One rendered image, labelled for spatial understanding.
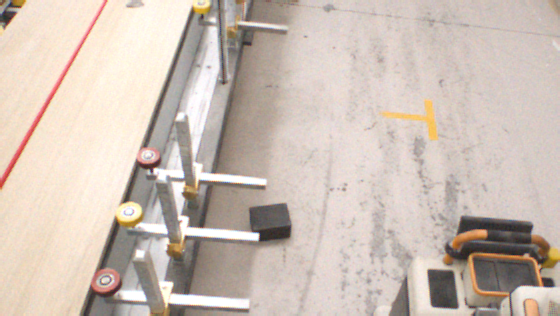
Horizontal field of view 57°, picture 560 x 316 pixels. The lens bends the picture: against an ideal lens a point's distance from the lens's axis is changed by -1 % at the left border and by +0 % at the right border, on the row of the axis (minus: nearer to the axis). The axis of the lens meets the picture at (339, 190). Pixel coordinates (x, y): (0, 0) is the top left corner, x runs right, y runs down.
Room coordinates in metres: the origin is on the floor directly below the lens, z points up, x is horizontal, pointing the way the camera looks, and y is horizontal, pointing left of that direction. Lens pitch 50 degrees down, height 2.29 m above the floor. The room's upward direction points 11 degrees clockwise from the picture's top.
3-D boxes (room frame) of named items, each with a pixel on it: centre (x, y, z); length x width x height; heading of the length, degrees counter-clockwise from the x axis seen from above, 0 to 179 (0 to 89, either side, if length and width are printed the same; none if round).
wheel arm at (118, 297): (0.69, 0.42, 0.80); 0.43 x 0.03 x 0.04; 98
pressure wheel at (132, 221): (0.91, 0.65, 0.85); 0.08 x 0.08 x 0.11
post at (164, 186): (0.89, 0.50, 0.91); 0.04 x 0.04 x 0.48; 8
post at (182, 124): (1.14, 0.53, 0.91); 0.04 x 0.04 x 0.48; 8
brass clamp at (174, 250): (0.91, 0.50, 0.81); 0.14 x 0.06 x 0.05; 8
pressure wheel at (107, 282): (0.66, 0.62, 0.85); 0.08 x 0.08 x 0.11
